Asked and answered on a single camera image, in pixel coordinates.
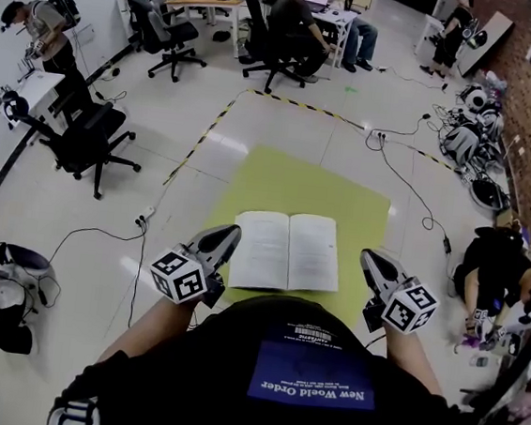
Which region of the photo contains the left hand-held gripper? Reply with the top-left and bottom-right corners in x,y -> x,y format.
144,216 -> 244,312

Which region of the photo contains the person's right forearm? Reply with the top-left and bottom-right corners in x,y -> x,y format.
376,323 -> 452,398

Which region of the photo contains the blue-covered book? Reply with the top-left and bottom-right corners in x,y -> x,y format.
226,206 -> 347,300

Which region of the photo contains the pile of grey white backpacks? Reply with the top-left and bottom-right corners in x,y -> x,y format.
431,79 -> 524,213

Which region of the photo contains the white desk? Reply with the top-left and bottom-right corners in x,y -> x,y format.
302,3 -> 359,83

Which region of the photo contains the black power cable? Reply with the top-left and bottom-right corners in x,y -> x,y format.
356,107 -> 463,241
47,215 -> 147,275
125,223 -> 148,330

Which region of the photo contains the person's left forearm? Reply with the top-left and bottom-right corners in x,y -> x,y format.
96,286 -> 204,374

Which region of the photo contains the wooden top desk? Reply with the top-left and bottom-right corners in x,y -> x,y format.
159,0 -> 251,59

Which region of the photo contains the yellow black floor tape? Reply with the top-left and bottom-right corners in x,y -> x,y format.
161,80 -> 461,217

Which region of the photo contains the person's black t-shirt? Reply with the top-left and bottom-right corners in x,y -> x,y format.
47,272 -> 473,425

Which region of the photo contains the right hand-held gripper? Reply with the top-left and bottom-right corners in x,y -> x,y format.
352,248 -> 445,340

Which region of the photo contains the black metal stand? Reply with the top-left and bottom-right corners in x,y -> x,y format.
459,317 -> 531,415

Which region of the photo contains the black office chair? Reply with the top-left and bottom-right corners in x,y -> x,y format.
10,92 -> 148,205
229,0 -> 329,99
116,0 -> 214,86

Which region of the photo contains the small white table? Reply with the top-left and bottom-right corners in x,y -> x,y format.
0,66 -> 67,134

